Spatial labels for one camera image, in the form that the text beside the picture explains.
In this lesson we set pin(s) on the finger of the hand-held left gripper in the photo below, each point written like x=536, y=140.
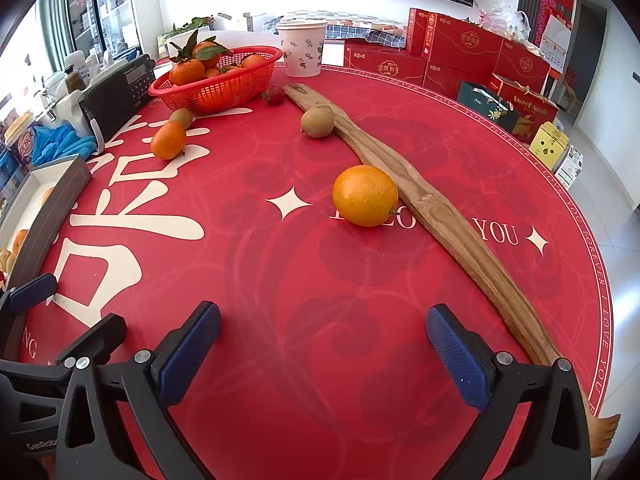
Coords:
x=32, y=291
x=100, y=335

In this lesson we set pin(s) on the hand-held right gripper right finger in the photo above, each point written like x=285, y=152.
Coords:
x=455, y=355

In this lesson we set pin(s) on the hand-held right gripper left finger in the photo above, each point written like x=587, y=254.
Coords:
x=187, y=350

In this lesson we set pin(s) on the grey shallow box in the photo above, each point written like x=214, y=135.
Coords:
x=55, y=210

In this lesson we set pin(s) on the tan husked physalis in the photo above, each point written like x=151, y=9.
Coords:
x=6, y=261

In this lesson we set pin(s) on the blue plastic crate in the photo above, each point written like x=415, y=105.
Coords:
x=9, y=172

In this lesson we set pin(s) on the red round table mat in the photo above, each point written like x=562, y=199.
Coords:
x=300, y=285

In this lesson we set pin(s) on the wooden back scratcher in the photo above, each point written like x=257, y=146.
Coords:
x=440, y=210

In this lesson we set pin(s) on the printed paper tub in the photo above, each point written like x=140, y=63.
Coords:
x=21, y=145

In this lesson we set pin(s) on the blue rubber gloves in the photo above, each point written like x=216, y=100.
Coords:
x=57, y=142

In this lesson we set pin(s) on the large round orange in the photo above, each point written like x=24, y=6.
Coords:
x=365, y=195

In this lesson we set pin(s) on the white plastic jug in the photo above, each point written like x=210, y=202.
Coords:
x=65, y=107

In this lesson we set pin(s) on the small orange tangerine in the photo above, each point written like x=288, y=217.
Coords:
x=167, y=140

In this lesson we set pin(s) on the black portable radio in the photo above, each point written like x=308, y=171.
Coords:
x=117, y=92

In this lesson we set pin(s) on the white printed box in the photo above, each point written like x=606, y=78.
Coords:
x=571, y=166

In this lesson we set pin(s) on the small brown kiwi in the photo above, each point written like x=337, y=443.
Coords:
x=317, y=121
x=181, y=118

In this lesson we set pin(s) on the yellow cardboard box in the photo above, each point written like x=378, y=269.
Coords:
x=547, y=145

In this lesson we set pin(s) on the dark green gift bag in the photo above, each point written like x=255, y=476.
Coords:
x=479, y=105

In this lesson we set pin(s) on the red plastic mesh basket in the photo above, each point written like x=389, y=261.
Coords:
x=220, y=95

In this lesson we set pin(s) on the leafy orange tangerine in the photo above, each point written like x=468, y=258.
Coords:
x=207, y=52
x=186, y=72

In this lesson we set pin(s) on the red gift box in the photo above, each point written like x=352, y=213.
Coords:
x=522, y=65
x=445, y=80
x=382, y=65
x=452, y=37

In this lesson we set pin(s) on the glass display cabinet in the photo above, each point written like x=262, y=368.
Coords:
x=100, y=5

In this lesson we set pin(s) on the green potted plant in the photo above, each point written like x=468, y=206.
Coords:
x=192, y=24

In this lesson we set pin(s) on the floral white paper cup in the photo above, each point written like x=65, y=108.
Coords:
x=301, y=47

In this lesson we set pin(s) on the blue checkered cloth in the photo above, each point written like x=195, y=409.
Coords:
x=352, y=34

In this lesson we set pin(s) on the clear plastic bag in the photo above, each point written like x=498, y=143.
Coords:
x=507, y=20

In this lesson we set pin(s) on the wall calendar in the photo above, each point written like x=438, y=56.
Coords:
x=556, y=42

